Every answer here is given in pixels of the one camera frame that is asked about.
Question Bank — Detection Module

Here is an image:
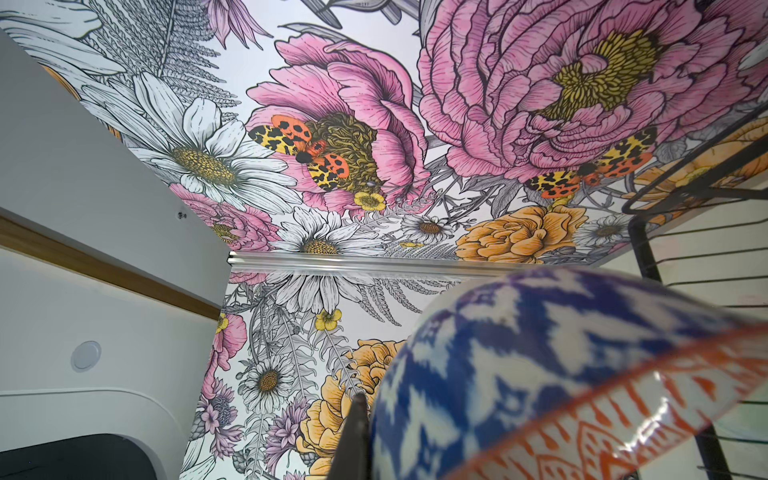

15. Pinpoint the red patterned ceramic bowl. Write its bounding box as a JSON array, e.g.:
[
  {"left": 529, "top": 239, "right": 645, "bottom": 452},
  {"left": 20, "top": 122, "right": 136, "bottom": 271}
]
[{"left": 370, "top": 267, "right": 767, "bottom": 479}]

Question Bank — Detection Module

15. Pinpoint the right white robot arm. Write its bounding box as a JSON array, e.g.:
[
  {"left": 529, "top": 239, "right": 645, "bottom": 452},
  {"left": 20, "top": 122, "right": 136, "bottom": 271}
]
[{"left": 1, "top": 36, "right": 229, "bottom": 479}]

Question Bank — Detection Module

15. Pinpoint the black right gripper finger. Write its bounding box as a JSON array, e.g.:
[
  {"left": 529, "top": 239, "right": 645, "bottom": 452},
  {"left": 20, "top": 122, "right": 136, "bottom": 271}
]
[{"left": 326, "top": 393, "right": 371, "bottom": 480}]

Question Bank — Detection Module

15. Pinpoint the aluminium corner post left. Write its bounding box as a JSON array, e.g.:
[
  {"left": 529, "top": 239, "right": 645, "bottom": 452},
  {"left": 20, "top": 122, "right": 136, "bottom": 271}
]
[{"left": 226, "top": 250, "right": 529, "bottom": 280}]

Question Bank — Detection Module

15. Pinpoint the black metal dish rack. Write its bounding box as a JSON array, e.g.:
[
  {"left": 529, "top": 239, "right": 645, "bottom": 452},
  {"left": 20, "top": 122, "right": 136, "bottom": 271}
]
[{"left": 623, "top": 102, "right": 767, "bottom": 479}]

